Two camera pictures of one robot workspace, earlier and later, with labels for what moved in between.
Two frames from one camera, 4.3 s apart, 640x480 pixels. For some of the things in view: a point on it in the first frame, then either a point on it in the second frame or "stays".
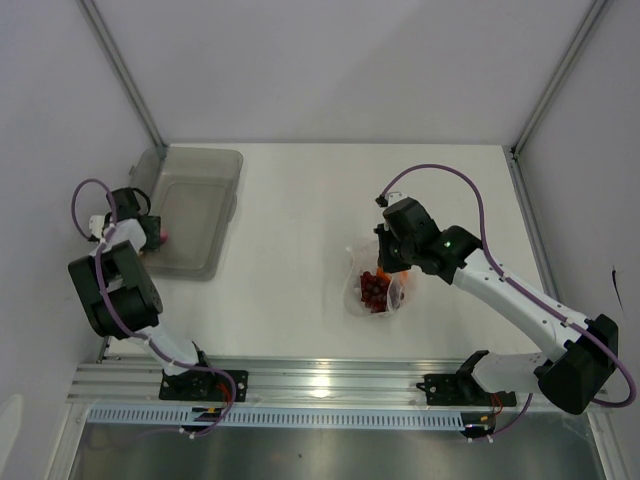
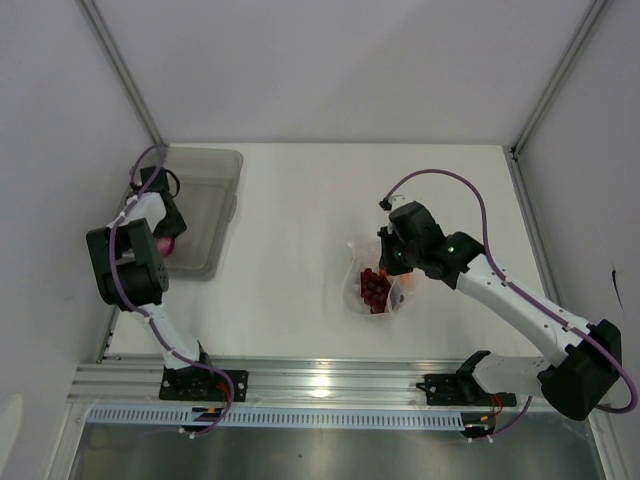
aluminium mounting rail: x=393 y=383 stays
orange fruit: x=382 y=276 -> x=405 y=278
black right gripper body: x=395 y=255 stays
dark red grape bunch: x=373 y=292 stays
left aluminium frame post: x=92 y=11 stays
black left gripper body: x=154 y=236 -> x=170 y=225
